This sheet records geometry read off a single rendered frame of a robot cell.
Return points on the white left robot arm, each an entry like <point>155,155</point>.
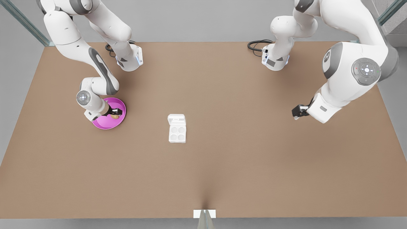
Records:
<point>349,73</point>

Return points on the white egg box lid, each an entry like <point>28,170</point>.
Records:
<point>176,120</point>

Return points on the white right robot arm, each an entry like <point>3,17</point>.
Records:
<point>73,47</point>

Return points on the white egg box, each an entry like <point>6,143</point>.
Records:
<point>177,133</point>

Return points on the brown egg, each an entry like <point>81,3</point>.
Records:
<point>114,116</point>

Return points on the silver frame post with foot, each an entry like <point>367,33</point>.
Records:
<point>204,218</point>

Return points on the magenta round plate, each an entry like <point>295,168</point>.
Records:
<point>109,122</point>

